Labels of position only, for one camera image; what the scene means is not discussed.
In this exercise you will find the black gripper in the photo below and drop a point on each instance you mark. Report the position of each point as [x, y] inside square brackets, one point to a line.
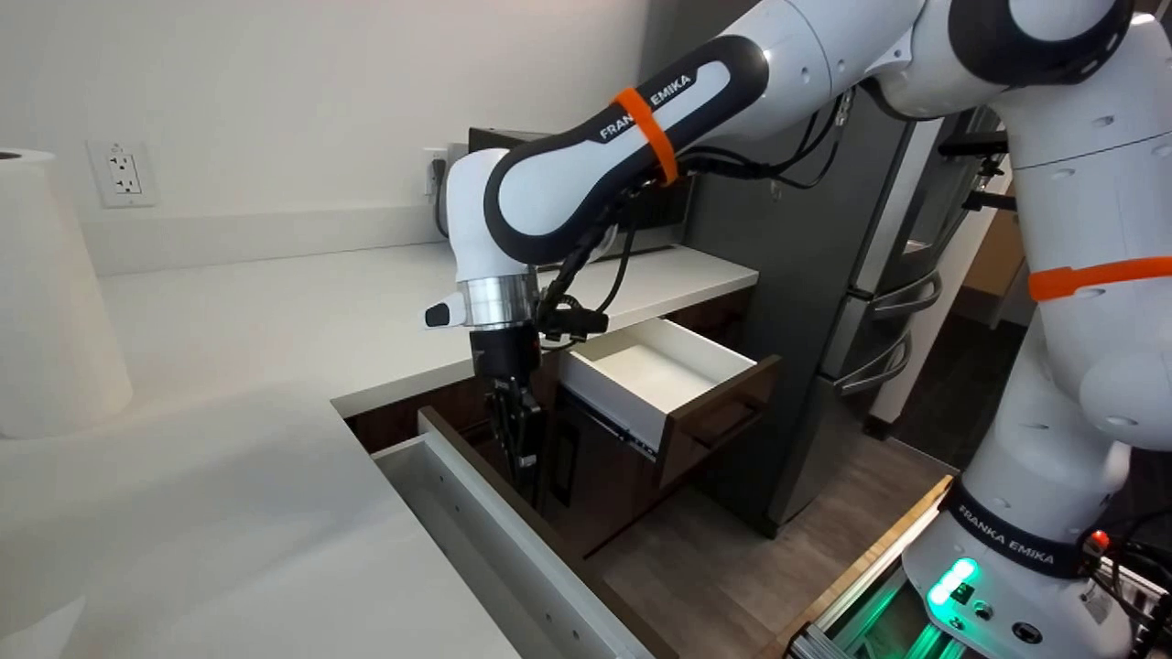
[505, 363]

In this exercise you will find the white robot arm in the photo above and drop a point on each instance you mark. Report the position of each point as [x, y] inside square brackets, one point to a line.
[1085, 97]

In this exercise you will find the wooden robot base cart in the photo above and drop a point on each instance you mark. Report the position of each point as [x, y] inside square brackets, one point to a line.
[881, 612]

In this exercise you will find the open white drawer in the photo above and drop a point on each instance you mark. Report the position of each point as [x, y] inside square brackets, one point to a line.
[669, 390]

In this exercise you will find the dark grey refrigerator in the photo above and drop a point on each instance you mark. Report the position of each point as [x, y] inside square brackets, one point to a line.
[847, 254]

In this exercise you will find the white paper towel roll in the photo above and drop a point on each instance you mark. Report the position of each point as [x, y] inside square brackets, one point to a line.
[60, 359]

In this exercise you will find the white wall outlet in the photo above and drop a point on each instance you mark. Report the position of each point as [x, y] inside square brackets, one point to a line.
[122, 173]

